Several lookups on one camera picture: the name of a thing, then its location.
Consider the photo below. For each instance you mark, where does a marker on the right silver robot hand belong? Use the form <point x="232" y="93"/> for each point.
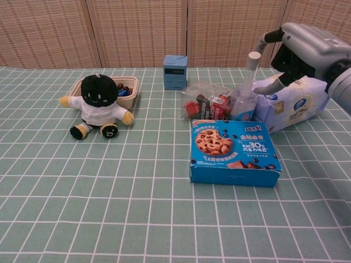
<point x="310" y="46"/>

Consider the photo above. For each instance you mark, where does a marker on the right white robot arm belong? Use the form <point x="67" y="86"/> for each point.
<point x="341" y="82"/>

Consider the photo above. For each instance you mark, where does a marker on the woven folding screen panel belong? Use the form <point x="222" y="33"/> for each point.
<point x="44" y="33"/>
<point x="137" y="30"/>
<point x="323" y="13"/>
<point x="225" y="30"/>

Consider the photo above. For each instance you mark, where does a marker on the clear glass jar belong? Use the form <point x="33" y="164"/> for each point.
<point x="241" y="109"/>

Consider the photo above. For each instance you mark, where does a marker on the clear bag of coffee sachets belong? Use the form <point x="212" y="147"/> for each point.
<point x="203" y="105"/>

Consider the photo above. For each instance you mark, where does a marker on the light blue small carton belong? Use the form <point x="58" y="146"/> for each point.
<point x="175" y="79"/>

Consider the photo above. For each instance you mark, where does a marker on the blue cookie box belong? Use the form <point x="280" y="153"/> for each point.
<point x="235" y="170"/>

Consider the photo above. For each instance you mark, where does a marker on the red wrapped candies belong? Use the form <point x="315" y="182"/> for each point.
<point x="126" y="87"/>

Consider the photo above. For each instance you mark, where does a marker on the beige food tray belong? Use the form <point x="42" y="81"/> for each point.
<point x="129" y="100"/>

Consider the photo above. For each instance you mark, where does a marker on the blue snack packet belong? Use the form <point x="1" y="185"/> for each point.
<point x="122" y="93"/>

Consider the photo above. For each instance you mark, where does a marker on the black-headed plush doll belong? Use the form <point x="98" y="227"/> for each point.
<point x="97" y="90"/>

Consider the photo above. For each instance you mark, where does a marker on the green checked tablecloth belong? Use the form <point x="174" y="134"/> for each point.
<point x="109" y="191"/>

